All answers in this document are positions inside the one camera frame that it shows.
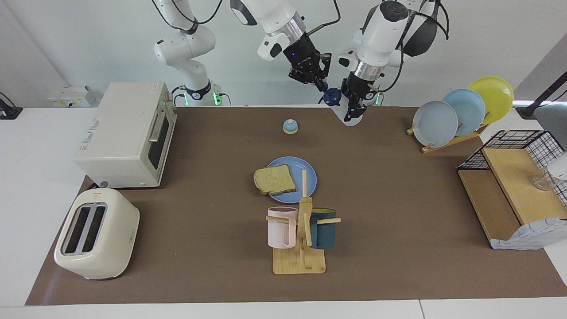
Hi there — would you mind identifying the grey round plate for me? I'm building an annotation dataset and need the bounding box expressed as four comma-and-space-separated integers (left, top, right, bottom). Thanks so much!
412, 101, 458, 148

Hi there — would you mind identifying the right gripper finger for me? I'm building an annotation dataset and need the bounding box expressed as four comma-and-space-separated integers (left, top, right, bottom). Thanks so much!
317, 53, 330, 89
289, 66, 317, 85

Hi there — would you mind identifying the toasted bread slice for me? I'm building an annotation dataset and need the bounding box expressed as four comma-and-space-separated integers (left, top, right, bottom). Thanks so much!
253, 164, 297, 195

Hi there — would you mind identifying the teal mug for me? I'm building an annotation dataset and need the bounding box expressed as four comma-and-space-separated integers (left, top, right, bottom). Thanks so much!
309, 208, 337, 250

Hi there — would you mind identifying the pink mug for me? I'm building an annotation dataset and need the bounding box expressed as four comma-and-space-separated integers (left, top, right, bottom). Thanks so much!
267, 206, 298, 249

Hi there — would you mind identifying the yellow round plate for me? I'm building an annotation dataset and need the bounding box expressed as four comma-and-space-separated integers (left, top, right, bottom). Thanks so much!
467, 76, 514, 126

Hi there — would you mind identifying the white blue checkered cloth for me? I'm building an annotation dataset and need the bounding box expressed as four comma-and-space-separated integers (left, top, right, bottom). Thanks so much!
490, 217, 567, 251

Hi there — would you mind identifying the wooden plate rack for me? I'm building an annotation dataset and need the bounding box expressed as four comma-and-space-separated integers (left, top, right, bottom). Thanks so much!
406, 111, 490, 154

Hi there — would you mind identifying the two-tier wooden shelf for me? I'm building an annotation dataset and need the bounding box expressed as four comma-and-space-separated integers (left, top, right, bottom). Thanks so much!
458, 148, 567, 249

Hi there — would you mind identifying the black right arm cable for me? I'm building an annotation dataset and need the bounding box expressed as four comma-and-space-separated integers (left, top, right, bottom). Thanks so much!
306, 0, 342, 37

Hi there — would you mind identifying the light blue round plate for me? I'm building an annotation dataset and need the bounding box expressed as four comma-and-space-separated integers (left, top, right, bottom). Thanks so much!
443, 89, 486, 137

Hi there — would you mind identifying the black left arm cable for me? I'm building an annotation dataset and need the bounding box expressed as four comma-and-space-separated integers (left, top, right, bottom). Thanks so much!
372, 0, 450, 94

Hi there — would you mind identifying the black wire mesh frame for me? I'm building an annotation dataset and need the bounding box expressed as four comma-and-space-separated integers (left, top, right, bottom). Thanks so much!
456, 130, 567, 209

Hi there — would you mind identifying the clear glass cup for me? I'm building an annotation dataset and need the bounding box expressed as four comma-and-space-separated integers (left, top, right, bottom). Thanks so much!
532, 171, 556, 191

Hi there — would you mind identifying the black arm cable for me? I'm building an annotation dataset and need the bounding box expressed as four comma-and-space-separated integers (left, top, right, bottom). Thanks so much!
306, 0, 342, 37
372, 0, 450, 94

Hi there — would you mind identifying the brown table mat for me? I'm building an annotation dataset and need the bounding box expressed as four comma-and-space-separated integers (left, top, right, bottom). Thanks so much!
25, 106, 567, 306

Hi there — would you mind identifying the white power socket box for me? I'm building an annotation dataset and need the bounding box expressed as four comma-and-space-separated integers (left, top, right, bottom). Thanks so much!
47, 86, 99, 108

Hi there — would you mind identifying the wooden mug rack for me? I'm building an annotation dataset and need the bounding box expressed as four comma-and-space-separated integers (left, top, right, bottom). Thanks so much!
266, 169, 342, 275

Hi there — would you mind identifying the white bottle dark blue cap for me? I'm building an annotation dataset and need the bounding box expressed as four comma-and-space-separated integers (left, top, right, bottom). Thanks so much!
323, 87, 367, 127

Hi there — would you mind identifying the grey rounded object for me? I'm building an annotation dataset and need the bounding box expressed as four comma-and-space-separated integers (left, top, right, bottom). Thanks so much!
534, 101, 567, 149

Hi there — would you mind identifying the white toaster oven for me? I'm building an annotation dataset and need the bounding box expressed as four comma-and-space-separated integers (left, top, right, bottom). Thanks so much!
73, 82, 178, 188

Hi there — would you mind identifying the black clamp mount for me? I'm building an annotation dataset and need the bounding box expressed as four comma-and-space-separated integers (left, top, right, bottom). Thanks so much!
0, 92, 23, 120

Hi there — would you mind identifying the cream two-slot toaster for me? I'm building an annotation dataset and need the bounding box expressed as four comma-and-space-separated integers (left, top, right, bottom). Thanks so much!
54, 188, 140, 280

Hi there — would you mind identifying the white rounded object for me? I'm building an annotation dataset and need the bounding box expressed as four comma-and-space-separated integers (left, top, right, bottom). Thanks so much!
548, 152, 567, 181

